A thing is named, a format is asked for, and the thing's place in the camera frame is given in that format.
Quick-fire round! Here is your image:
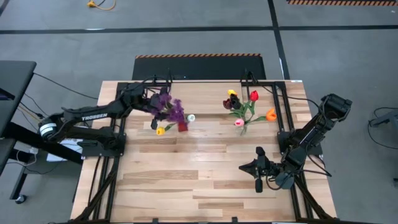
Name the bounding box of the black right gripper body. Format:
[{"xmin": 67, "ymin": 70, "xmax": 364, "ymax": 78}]
[{"xmin": 254, "ymin": 146, "xmax": 282, "ymax": 194}]

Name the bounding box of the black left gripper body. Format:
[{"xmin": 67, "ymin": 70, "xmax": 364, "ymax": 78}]
[{"xmin": 138, "ymin": 88, "xmax": 162, "ymax": 121}]

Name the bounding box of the purple artificial flower bunch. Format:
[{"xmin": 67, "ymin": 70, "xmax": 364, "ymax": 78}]
[{"xmin": 150, "ymin": 92, "xmax": 187, "ymax": 124}]

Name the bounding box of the orange tulip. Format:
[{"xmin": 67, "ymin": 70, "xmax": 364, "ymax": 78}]
[{"xmin": 242, "ymin": 108, "xmax": 277, "ymax": 130}]

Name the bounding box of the dark red tulip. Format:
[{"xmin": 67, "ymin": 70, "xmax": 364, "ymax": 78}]
[{"xmin": 222, "ymin": 98, "xmax": 246, "ymax": 130}]

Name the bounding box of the blackish purple tulip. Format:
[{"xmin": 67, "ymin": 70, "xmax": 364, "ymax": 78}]
[{"xmin": 229, "ymin": 94, "xmax": 246, "ymax": 130}]

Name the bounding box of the yellow and red tulip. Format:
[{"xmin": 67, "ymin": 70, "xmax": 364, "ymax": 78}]
[{"xmin": 226, "ymin": 89, "xmax": 246, "ymax": 130}]

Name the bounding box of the wooden shelf with black legs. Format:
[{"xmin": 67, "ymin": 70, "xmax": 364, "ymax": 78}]
[{"xmin": 151, "ymin": 67, "xmax": 259, "ymax": 118}]

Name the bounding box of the black floor mat striped edge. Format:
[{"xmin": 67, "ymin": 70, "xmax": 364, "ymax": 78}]
[{"xmin": 132, "ymin": 53, "xmax": 267, "ymax": 81}]

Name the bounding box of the white printed paper sheet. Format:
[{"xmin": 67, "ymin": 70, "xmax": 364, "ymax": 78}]
[{"xmin": 46, "ymin": 138, "xmax": 85, "ymax": 162}]

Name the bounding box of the black desk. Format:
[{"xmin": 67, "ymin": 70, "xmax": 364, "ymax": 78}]
[{"xmin": 0, "ymin": 60, "xmax": 85, "ymax": 205}]

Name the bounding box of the black yellow striped floor tape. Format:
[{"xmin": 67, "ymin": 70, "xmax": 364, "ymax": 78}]
[{"xmin": 286, "ymin": 0, "xmax": 398, "ymax": 6}]

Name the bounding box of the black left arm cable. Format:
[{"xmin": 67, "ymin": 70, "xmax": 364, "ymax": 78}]
[{"xmin": 119, "ymin": 76, "xmax": 172, "ymax": 100}]

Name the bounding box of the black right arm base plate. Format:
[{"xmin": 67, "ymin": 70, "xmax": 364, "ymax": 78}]
[{"xmin": 277, "ymin": 129, "xmax": 323, "ymax": 156}]

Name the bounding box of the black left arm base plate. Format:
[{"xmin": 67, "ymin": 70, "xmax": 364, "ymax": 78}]
[{"xmin": 76, "ymin": 133, "xmax": 127, "ymax": 157}]

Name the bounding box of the black floor cable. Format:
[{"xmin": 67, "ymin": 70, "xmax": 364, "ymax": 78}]
[{"xmin": 32, "ymin": 72, "xmax": 100, "ymax": 101}]

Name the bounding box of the yellow floor cable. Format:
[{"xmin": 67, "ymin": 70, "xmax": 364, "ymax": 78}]
[{"xmin": 86, "ymin": 0, "xmax": 116, "ymax": 11}]

